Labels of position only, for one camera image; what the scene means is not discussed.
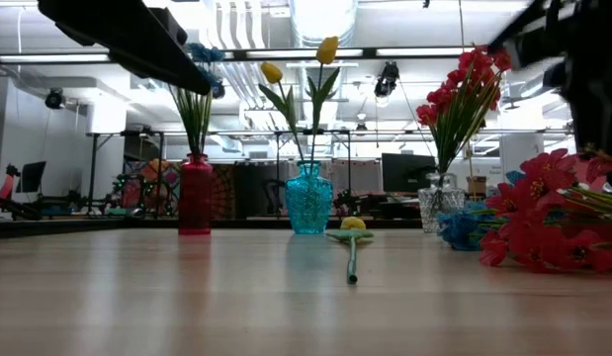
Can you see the yellow artificial tulip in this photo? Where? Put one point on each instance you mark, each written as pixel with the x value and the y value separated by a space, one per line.
pixel 352 257
pixel 271 72
pixel 327 49

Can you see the black background robot arm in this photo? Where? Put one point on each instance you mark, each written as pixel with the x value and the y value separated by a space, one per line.
pixel 120 190
pixel 347 203

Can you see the black metal stand frame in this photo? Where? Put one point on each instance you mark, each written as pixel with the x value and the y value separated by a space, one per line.
pixel 93 168

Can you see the red ribbed glass vase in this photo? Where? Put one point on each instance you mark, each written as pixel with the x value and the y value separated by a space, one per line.
pixel 195 198

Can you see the clear glass vase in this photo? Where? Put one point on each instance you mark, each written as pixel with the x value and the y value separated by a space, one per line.
pixel 441 207

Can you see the black computer monitor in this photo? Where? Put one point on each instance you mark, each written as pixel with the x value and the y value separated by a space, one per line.
pixel 407 173

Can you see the small dark monitor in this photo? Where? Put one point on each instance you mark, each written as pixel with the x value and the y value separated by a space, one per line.
pixel 31 176

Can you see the pink object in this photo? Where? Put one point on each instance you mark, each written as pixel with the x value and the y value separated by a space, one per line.
pixel 6 185

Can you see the blue artificial flower bunch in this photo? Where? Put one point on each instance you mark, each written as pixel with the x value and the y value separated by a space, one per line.
pixel 194 118
pixel 459 230
pixel 206 52

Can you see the black table edge rail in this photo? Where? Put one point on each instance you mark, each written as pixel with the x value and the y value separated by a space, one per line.
pixel 63 226

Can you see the colourful mandala tapestry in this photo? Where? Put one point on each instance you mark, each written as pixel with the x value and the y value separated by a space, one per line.
pixel 152 183

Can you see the red artificial flower bunch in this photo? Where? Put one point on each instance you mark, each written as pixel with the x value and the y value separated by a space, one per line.
pixel 476 62
pixel 533 232
pixel 426 114

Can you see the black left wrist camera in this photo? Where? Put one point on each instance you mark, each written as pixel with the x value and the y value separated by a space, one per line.
pixel 169 25

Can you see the white cylindrical column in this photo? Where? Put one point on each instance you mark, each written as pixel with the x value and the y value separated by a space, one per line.
pixel 515 148

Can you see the turquoise glass vase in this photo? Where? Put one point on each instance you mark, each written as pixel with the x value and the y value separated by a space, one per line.
pixel 309 203

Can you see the black ceiling-mounted camera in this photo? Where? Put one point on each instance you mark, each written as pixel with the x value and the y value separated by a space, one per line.
pixel 387 79
pixel 55 99

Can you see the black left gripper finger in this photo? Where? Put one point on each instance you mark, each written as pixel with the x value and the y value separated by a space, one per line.
pixel 162 64

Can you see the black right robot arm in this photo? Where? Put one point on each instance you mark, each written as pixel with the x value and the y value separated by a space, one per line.
pixel 528 34

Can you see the brown cardboard box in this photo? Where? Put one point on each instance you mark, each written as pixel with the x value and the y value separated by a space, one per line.
pixel 477 185

